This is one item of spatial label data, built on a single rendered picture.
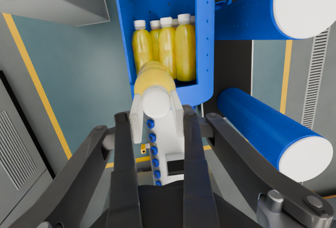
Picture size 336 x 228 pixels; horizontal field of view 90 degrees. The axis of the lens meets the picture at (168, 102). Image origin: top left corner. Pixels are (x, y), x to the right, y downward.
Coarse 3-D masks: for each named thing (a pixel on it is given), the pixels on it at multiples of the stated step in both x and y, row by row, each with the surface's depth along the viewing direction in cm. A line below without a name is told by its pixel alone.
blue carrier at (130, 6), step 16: (128, 0) 55; (144, 0) 60; (160, 0) 62; (176, 0) 61; (192, 0) 58; (208, 0) 42; (128, 16) 56; (144, 16) 61; (160, 16) 64; (176, 16) 63; (208, 16) 43; (128, 32) 56; (208, 32) 45; (128, 48) 56; (208, 48) 46; (128, 64) 53; (208, 64) 48; (176, 80) 72; (192, 80) 69; (208, 80) 50; (192, 96) 47; (208, 96) 51
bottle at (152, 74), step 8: (144, 64) 36; (152, 64) 32; (160, 64) 34; (144, 72) 26; (152, 72) 25; (160, 72) 26; (168, 72) 30; (136, 80) 26; (144, 80) 24; (152, 80) 24; (160, 80) 24; (168, 80) 25; (136, 88) 25; (144, 88) 24; (168, 88) 24
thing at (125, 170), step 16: (128, 128) 14; (128, 144) 12; (128, 160) 10; (112, 176) 8; (128, 176) 8; (112, 192) 7; (128, 192) 7; (112, 208) 7; (128, 208) 6; (112, 224) 6; (128, 224) 6
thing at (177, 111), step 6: (174, 90) 21; (174, 96) 19; (174, 102) 17; (174, 108) 17; (180, 108) 16; (174, 114) 17; (180, 114) 16; (174, 120) 18; (180, 120) 16; (180, 126) 16; (180, 132) 16
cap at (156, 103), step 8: (152, 88) 22; (160, 88) 22; (144, 96) 21; (152, 96) 21; (160, 96) 21; (168, 96) 21; (144, 104) 21; (152, 104) 22; (160, 104) 22; (168, 104) 22; (144, 112) 22; (152, 112) 22; (160, 112) 22
